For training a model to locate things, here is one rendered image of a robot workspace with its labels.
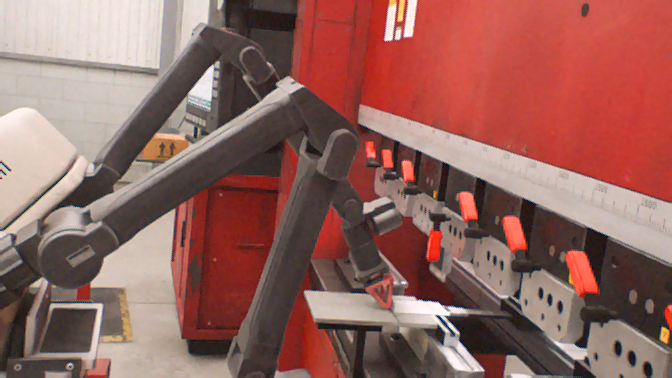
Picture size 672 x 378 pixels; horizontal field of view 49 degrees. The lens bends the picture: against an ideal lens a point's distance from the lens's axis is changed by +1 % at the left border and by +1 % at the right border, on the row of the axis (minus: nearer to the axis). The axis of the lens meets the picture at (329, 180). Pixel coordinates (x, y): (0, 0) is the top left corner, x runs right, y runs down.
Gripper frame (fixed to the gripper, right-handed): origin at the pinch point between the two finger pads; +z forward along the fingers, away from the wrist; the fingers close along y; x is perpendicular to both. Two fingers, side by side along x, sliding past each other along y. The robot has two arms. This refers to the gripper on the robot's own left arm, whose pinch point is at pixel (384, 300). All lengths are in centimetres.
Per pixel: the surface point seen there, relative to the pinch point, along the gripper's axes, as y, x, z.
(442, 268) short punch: -6.2, -13.6, -4.0
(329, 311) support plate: -5.6, 12.2, -5.3
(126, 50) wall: 676, 88, -87
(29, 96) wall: 669, 198, -79
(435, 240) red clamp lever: -17.4, -12.0, -14.8
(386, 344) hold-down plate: 2.5, 3.0, 11.1
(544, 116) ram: -49, -27, -38
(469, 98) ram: -16, -28, -38
